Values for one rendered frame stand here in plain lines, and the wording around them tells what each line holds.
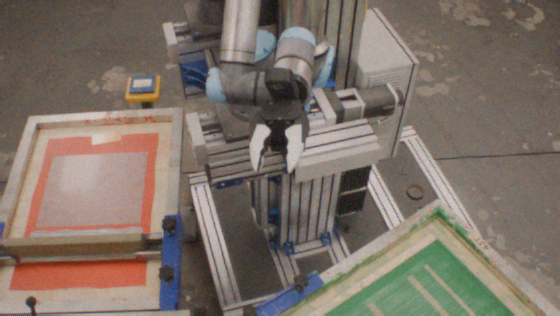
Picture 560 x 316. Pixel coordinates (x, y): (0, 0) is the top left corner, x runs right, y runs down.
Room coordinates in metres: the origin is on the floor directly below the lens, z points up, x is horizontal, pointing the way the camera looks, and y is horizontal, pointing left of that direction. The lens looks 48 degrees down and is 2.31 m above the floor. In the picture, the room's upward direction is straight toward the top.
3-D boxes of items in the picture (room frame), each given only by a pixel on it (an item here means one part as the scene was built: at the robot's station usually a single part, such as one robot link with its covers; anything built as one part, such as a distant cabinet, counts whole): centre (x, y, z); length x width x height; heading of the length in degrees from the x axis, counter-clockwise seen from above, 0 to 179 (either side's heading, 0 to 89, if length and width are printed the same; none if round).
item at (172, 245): (0.77, 0.29, 0.97); 0.30 x 0.05 x 0.07; 4
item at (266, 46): (1.13, 0.04, 1.42); 0.13 x 0.12 x 0.14; 82
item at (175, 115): (0.99, 0.58, 0.97); 0.79 x 0.58 x 0.04; 4
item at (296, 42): (0.85, -0.05, 1.65); 0.11 x 0.08 x 0.09; 172
